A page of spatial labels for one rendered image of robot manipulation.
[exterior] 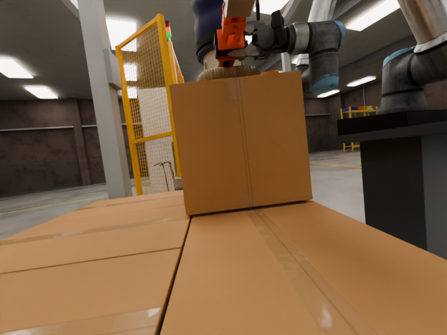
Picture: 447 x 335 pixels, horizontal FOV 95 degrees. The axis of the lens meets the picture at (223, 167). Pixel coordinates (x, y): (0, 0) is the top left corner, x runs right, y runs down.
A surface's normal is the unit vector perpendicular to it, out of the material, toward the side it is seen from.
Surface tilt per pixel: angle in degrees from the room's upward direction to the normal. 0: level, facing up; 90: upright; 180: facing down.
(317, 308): 0
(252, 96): 90
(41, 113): 90
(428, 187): 90
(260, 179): 90
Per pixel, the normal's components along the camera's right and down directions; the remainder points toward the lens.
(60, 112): 0.39, 0.02
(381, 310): -0.12, -0.99
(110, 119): 0.07, 0.06
